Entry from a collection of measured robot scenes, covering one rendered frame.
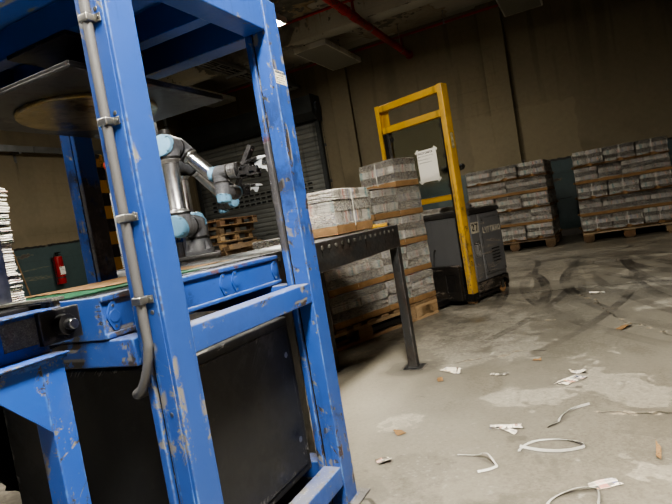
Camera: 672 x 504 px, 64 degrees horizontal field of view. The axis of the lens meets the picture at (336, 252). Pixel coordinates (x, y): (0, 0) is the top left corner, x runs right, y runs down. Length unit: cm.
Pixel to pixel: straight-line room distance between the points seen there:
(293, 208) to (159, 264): 59
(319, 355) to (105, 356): 66
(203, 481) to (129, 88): 81
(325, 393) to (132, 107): 98
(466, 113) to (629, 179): 330
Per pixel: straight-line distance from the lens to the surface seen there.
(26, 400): 114
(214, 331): 123
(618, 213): 834
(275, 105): 164
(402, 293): 296
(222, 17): 158
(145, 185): 113
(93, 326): 125
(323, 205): 263
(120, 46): 120
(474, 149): 1021
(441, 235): 485
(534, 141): 1007
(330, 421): 170
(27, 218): 1017
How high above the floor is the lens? 86
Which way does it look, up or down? 3 degrees down
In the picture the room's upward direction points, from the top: 10 degrees counter-clockwise
